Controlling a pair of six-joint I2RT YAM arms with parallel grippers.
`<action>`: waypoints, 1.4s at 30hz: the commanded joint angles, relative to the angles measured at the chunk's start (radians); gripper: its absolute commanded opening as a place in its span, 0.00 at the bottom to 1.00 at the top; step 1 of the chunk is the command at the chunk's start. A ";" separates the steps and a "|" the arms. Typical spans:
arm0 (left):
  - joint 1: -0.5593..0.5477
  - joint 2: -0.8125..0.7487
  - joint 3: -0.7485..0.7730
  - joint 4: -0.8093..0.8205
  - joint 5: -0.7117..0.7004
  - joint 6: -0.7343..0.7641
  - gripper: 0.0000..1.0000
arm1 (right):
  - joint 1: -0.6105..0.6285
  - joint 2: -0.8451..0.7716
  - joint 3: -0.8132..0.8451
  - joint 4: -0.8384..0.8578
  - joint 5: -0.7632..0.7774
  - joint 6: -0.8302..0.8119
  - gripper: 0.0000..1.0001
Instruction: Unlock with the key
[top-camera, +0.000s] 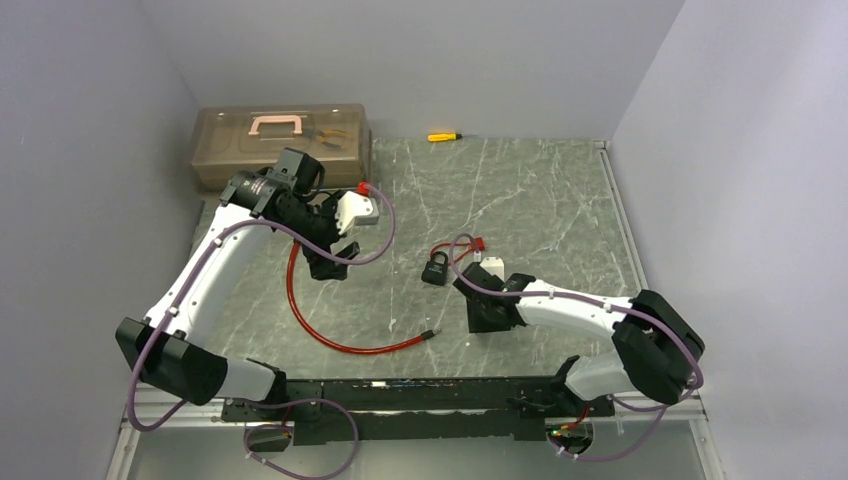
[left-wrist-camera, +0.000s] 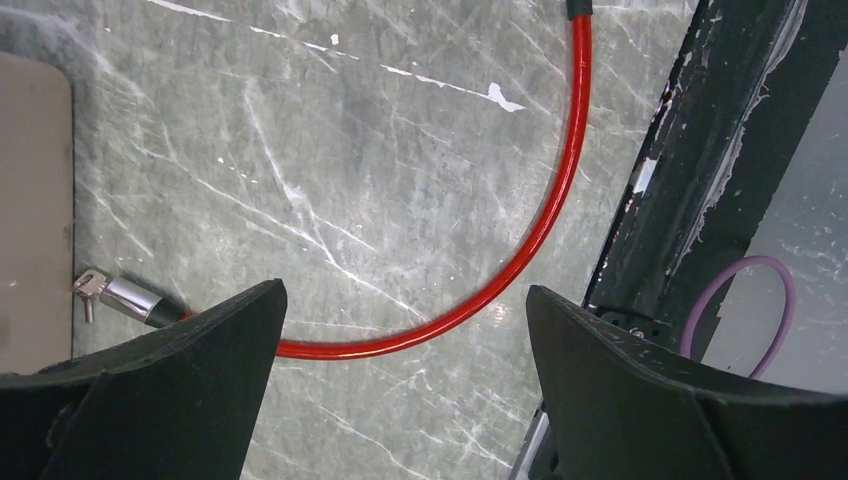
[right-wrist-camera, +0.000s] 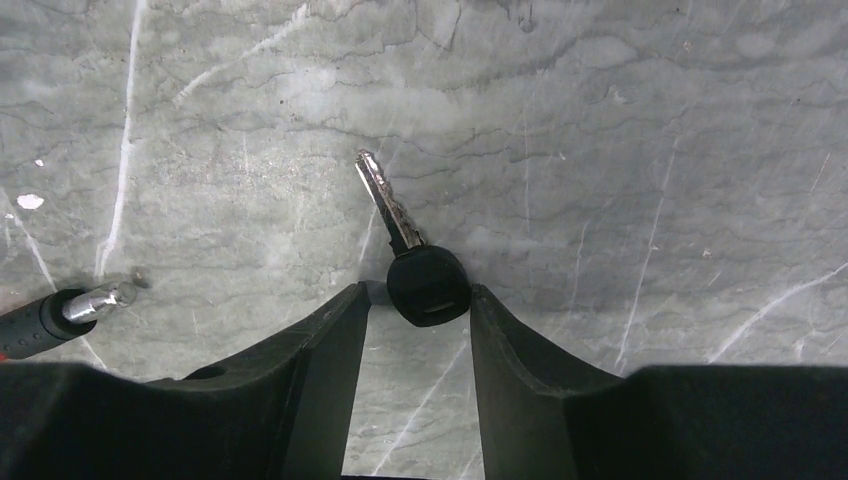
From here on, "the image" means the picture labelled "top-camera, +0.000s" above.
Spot black padlock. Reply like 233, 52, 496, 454
420, 251, 449, 286

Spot yellow handled pliers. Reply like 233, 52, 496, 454
313, 129, 354, 150

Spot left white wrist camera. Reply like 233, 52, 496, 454
334, 182, 380, 235

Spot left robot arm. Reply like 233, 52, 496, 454
116, 148, 379, 405

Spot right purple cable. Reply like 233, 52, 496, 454
447, 233, 705, 464

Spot yellow handled screwdriver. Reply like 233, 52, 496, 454
427, 132, 463, 143

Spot brown translucent plastic toolbox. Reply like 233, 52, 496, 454
187, 104, 377, 199

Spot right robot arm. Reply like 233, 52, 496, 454
453, 262, 705, 405

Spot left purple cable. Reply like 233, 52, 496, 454
125, 184, 397, 480

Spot red cable lock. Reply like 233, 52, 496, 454
285, 241, 441, 356

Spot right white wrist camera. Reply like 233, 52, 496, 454
480, 256, 507, 282

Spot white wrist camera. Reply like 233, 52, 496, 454
480, 256, 507, 282
334, 182, 380, 235

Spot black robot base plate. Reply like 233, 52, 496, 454
221, 376, 615, 446

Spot pink toolbox handle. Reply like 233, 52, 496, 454
248, 114, 303, 136

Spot red cord with tag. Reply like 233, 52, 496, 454
429, 233, 487, 268

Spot purple cable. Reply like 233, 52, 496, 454
447, 233, 705, 464
125, 184, 397, 480

